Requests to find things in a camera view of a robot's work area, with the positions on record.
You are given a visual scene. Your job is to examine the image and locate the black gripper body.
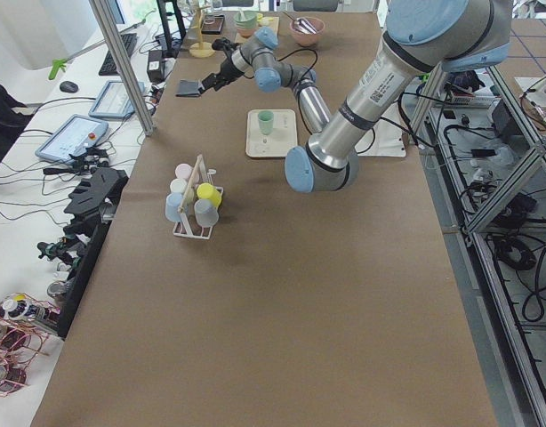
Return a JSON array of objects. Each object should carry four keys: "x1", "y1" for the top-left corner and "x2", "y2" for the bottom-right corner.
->
[{"x1": 200, "y1": 58, "x2": 240, "y2": 93}]

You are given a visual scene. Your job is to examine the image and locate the green cup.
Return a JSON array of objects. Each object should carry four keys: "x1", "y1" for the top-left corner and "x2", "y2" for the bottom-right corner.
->
[{"x1": 257, "y1": 110, "x2": 275, "y2": 135}]

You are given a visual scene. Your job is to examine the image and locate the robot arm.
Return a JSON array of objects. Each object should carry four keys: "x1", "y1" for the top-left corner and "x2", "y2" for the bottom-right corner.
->
[{"x1": 197, "y1": 1, "x2": 512, "y2": 193}]

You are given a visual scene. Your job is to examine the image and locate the cream rabbit tray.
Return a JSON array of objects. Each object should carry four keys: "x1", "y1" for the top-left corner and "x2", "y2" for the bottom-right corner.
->
[{"x1": 245, "y1": 109, "x2": 298, "y2": 158}]

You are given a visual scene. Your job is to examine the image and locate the pink cup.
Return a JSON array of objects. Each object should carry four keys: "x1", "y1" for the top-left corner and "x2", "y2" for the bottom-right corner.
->
[{"x1": 175, "y1": 163, "x2": 194, "y2": 181}]

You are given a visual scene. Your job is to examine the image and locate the yellow cup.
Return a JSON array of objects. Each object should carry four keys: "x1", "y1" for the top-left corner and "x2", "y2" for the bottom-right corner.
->
[{"x1": 197, "y1": 182, "x2": 222, "y2": 208}]

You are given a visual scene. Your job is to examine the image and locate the cream white cup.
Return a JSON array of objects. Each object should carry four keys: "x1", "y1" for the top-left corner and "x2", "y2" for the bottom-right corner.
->
[{"x1": 169, "y1": 178, "x2": 188, "y2": 194}]

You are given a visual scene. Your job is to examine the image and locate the blue cup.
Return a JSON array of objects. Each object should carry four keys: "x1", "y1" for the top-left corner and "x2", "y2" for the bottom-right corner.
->
[{"x1": 165, "y1": 192, "x2": 183, "y2": 222}]

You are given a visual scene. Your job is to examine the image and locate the grey cup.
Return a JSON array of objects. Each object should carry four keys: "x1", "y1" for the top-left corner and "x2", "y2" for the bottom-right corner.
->
[{"x1": 194, "y1": 198, "x2": 219, "y2": 228}]

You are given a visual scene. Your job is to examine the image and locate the wooden mug tree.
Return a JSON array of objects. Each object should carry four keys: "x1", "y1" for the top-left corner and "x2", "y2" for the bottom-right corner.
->
[{"x1": 189, "y1": 1, "x2": 215, "y2": 59}]

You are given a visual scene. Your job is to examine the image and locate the folded grey cloth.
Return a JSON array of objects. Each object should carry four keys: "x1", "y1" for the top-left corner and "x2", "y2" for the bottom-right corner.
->
[{"x1": 175, "y1": 79, "x2": 205, "y2": 98}]

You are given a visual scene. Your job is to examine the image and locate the stacked green bowls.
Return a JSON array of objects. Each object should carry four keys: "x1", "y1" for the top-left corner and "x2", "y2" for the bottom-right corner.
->
[{"x1": 234, "y1": 11, "x2": 258, "y2": 37}]

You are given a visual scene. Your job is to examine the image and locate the wooden cutting board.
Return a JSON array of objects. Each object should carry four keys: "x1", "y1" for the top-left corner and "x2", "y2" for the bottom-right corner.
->
[{"x1": 235, "y1": 17, "x2": 279, "y2": 44}]

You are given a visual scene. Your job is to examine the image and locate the black box with label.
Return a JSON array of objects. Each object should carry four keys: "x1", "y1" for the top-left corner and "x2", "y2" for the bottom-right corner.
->
[{"x1": 147, "y1": 49, "x2": 175, "y2": 84}]

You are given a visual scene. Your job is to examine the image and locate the metal scoop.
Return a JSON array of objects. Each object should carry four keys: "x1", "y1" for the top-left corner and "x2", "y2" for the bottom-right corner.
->
[{"x1": 283, "y1": 11, "x2": 317, "y2": 35}]

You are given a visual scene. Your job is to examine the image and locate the pink bowl with ice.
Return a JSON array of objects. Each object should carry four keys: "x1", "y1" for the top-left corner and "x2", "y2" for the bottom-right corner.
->
[{"x1": 289, "y1": 17, "x2": 325, "y2": 47}]

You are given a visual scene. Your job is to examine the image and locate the black keyboard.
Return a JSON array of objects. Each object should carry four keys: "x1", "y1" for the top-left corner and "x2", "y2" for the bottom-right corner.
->
[{"x1": 98, "y1": 32, "x2": 139, "y2": 77}]

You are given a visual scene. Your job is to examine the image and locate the far teach pendant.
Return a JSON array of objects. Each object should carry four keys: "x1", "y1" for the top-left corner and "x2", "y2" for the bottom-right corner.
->
[{"x1": 88, "y1": 80, "x2": 134, "y2": 120}]

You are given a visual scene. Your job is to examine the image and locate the teach pendant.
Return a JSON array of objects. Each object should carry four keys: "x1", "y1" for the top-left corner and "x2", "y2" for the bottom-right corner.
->
[
  {"x1": 35, "y1": 115, "x2": 108, "y2": 164},
  {"x1": 88, "y1": 80, "x2": 134, "y2": 120}
]

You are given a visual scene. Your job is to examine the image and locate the near teach pendant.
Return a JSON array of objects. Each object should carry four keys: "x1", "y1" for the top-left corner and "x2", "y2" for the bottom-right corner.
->
[{"x1": 35, "y1": 115, "x2": 108, "y2": 164}]

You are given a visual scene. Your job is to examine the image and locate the black computer mouse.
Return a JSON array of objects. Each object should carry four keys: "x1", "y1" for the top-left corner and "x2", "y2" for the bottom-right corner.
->
[{"x1": 59, "y1": 81, "x2": 79, "y2": 93}]

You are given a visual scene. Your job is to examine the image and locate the white wire cup rack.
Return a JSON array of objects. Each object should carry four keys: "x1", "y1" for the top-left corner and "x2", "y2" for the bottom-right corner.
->
[{"x1": 173, "y1": 155, "x2": 224, "y2": 240}]

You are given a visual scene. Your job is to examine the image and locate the aluminium frame post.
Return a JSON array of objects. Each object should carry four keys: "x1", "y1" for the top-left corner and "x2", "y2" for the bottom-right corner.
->
[{"x1": 89, "y1": 0, "x2": 155, "y2": 137}]

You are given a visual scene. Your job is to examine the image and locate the green handled grabber tool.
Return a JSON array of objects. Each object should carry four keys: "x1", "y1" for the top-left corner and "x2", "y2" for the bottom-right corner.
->
[{"x1": 48, "y1": 9, "x2": 155, "y2": 80}]

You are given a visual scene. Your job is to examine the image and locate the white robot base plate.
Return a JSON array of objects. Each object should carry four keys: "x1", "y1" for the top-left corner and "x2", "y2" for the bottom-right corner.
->
[{"x1": 355, "y1": 116, "x2": 405, "y2": 157}]

